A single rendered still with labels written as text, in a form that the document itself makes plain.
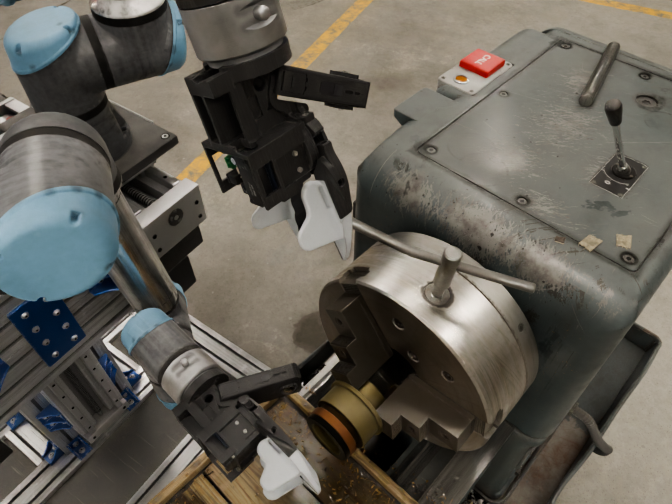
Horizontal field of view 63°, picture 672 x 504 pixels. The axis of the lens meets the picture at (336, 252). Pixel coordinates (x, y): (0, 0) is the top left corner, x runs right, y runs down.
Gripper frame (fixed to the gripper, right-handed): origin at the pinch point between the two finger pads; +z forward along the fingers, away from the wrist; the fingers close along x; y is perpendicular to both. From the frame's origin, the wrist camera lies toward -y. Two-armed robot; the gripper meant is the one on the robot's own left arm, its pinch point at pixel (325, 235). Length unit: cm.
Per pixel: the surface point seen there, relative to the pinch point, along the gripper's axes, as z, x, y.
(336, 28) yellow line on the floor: 63, -243, -224
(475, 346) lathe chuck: 20.8, 9.3, -10.1
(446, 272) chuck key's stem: 10.6, 6.0, -10.6
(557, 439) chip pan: 89, 2, -44
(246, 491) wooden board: 46, -18, 17
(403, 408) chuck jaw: 29.3, 2.6, -2.0
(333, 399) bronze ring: 26.0, -4.0, 3.8
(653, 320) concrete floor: 142, -10, -143
